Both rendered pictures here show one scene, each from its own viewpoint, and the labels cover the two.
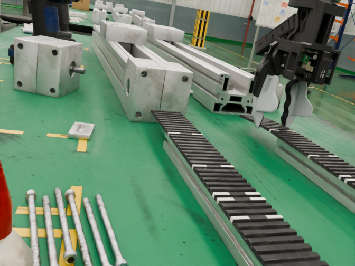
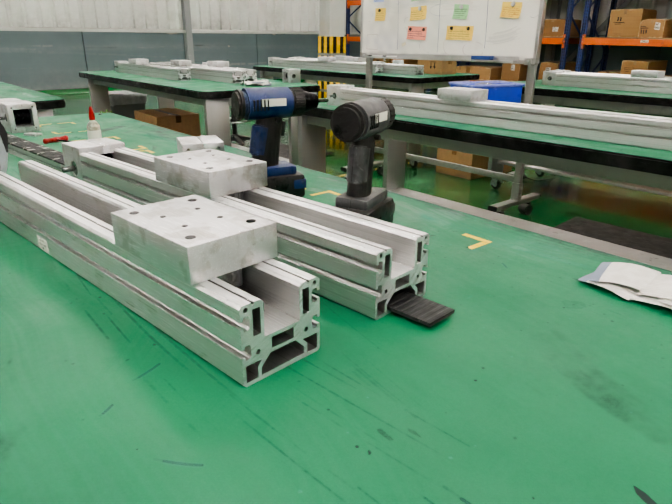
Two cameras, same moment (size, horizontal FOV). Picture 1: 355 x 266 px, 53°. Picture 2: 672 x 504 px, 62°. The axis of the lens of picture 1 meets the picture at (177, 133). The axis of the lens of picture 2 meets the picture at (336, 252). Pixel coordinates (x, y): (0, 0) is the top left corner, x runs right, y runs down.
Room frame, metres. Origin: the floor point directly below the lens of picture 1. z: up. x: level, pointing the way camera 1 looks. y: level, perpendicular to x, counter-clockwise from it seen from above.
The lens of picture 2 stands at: (1.94, 0.01, 1.09)
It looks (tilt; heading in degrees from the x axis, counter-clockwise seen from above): 21 degrees down; 155
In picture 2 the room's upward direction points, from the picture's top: straight up
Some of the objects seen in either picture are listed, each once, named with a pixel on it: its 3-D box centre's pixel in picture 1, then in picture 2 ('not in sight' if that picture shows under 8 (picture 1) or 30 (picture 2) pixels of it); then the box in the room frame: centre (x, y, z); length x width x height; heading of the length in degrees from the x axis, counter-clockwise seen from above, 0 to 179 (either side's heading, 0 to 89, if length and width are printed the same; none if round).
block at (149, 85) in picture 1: (161, 91); (90, 165); (0.63, 0.04, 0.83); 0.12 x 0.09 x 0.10; 110
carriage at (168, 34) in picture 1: (162, 36); (194, 245); (1.35, 0.12, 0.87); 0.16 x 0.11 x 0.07; 20
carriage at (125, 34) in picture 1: (121, 36); (210, 179); (1.05, 0.21, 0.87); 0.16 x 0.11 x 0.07; 20
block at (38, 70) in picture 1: (55, 66); (196, 161); (0.68, 0.26, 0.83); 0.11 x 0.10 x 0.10; 86
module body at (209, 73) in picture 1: (180, 61); (101, 234); (1.11, 0.03, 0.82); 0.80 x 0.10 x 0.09; 20
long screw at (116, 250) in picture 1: (108, 227); not in sight; (0.26, 0.04, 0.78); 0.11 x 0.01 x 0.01; 25
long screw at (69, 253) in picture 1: (63, 219); not in sight; (0.26, 0.08, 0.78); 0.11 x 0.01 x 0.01; 26
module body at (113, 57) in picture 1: (120, 53); (212, 208); (1.05, 0.21, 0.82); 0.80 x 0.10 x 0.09; 20
